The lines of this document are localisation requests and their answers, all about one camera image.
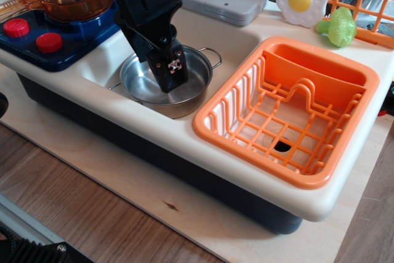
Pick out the red stove knob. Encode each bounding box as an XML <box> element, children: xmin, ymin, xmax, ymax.
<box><xmin>36</xmin><ymin>33</ymin><xmax>63</xmax><ymax>54</ymax></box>
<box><xmin>3</xmin><ymin>18</ymin><xmax>30</xmax><ymax>38</ymax></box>

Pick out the left red stove knob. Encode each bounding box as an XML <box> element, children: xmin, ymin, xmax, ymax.
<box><xmin>3</xmin><ymin>18</ymin><xmax>30</xmax><ymax>38</ymax></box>

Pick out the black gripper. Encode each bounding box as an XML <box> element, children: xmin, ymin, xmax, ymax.
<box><xmin>116</xmin><ymin>0</ymin><xmax>188</xmax><ymax>93</ymax></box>

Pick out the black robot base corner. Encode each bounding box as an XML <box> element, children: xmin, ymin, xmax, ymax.
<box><xmin>1</xmin><ymin>224</ymin><xmax>93</xmax><ymax>263</ymax></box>

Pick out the right red stove knob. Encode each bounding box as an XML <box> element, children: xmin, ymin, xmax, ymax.
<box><xmin>36</xmin><ymin>33</ymin><xmax>63</xmax><ymax>54</ymax></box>

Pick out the cream toy sink unit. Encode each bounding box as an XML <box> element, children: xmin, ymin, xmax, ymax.
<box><xmin>1</xmin><ymin>2</ymin><xmax>393</xmax><ymax>222</ymax></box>

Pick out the green toy broccoli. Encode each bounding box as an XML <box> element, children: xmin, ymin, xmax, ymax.
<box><xmin>316</xmin><ymin>7</ymin><xmax>357</xmax><ymax>47</ymax></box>

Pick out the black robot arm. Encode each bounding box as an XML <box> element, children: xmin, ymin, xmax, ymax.
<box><xmin>115</xmin><ymin>0</ymin><xmax>188</xmax><ymax>93</ymax></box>

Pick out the orange plastic drying rack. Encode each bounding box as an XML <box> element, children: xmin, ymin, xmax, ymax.
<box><xmin>193</xmin><ymin>36</ymin><xmax>380</xmax><ymax>189</ymax></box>

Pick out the blue toy stove top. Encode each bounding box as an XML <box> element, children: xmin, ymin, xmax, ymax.
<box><xmin>1</xmin><ymin>0</ymin><xmax>121</xmax><ymax>71</ymax></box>

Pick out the light plywood base board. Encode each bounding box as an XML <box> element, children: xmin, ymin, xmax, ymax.
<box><xmin>1</xmin><ymin>67</ymin><xmax>393</xmax><ymax>262</ymax></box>

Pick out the stainless steel two-handled pan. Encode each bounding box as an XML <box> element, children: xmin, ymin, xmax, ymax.
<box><xmin>109</xmin><ymin>46</ymin><xmax>222</xmax><ymax>119</ymax></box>

